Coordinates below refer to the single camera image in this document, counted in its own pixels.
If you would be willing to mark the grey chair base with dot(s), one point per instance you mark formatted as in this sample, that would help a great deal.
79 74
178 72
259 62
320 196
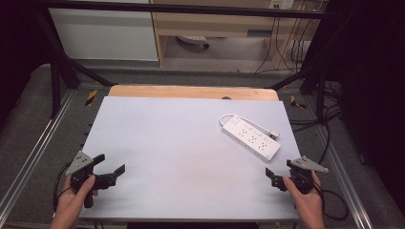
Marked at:
194 39

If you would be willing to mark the white power strip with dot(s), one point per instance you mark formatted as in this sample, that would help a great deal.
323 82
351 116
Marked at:
251 140

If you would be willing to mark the person's left hand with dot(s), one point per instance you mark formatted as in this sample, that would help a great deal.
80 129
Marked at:
70 203

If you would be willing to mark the white cabinet panel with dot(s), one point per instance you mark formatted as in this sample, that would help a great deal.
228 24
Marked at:
102 35

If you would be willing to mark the black metal frame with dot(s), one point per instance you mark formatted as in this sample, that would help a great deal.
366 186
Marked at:
178 8

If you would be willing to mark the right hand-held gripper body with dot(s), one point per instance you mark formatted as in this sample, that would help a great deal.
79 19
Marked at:
302 178

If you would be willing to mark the white wall socket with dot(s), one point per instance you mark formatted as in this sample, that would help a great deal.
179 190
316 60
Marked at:
281 4

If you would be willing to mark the dark curtain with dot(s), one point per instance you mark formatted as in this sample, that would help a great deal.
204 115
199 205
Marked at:
369 79
16 47

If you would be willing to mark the wooden desk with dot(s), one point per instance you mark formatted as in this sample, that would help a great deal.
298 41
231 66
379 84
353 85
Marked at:
216 24

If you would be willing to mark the person's right hand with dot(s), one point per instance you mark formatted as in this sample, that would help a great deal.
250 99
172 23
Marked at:
307 203

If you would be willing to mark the white plug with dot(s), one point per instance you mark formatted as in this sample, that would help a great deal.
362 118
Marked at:
274 134

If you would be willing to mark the aluminium floor rail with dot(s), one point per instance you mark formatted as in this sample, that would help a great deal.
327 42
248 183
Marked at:
345 178
38 149

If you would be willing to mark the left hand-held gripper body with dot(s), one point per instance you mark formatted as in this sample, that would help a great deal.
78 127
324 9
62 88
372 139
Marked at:
79 162

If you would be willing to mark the wooden table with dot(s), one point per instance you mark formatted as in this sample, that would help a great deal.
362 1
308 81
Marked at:
191 92

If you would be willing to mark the yellow black tape strip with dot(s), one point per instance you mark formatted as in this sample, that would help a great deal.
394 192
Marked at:
91 97
296 102

